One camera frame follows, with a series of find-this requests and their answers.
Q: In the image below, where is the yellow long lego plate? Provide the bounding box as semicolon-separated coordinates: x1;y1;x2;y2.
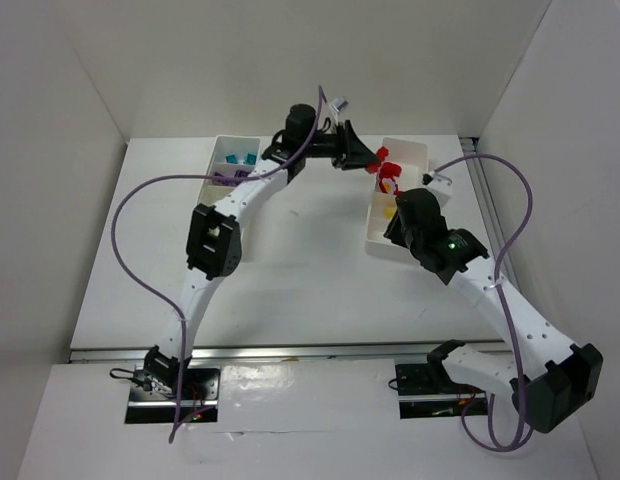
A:
384;206;396;219

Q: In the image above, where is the red oval lego piece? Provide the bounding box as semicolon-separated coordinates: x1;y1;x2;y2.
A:
377;175;400;195

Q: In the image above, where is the purple lego plate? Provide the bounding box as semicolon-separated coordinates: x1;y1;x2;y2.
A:
234;170;250;181

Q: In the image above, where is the purple rounded lego block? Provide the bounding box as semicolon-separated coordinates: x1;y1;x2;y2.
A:
211;172;236;187

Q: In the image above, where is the red tall lego brick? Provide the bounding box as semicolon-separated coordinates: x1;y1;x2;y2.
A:
365;146;389;174

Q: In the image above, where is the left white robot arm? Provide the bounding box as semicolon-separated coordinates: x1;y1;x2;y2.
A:
143;104;379;396

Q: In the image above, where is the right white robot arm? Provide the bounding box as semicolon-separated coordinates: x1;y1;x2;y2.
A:
384;188;603;434

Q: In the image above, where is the red slope lego brick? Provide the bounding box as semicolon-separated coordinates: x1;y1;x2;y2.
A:
380;161;402;177

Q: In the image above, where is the right white divided container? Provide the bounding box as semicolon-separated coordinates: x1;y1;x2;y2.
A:
364;137;453;263

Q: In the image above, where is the white divided container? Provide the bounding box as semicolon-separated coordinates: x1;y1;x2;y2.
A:
198;135;261;205
364;137;453;263

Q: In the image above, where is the left white divided container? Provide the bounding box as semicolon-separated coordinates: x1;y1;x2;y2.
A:
198;135;261;205

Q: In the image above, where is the aluminium right side rail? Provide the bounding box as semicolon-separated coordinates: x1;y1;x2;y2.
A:
459;136;519;288

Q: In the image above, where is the aluminium rail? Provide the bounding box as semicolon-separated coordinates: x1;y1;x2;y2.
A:
69;338;541;363
459;136;519;288

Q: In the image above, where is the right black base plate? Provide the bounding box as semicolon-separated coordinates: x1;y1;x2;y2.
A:
388;363;487;419

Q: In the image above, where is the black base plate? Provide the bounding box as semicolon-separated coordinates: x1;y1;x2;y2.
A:
388;363;487;419
124;368;221;425

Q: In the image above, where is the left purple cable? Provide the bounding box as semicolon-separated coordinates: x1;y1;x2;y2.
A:
111;85;325;444

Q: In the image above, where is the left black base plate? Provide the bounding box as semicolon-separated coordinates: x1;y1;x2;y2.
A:
124;368;221;425

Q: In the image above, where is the aluminium front rail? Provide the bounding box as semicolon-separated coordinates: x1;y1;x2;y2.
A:
69;338;541;363

